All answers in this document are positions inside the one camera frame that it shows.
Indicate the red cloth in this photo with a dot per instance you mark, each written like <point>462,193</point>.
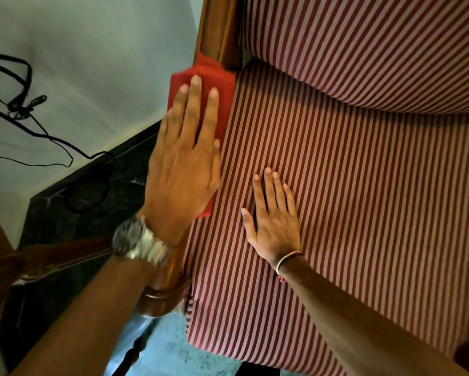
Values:
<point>219,76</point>

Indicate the silver metal wristwatch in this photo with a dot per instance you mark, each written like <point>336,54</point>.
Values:
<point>140,242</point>

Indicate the person's left forearm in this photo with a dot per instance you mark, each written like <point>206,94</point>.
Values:
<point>89,321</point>

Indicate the person's left hand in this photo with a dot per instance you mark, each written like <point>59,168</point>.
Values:
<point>183,180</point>

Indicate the person's right hand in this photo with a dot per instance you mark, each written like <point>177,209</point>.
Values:
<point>275,227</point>

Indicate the person's right forearm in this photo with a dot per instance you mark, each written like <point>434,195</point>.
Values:
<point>359,325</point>

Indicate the red striped wooden armchair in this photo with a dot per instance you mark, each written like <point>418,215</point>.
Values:
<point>356,172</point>

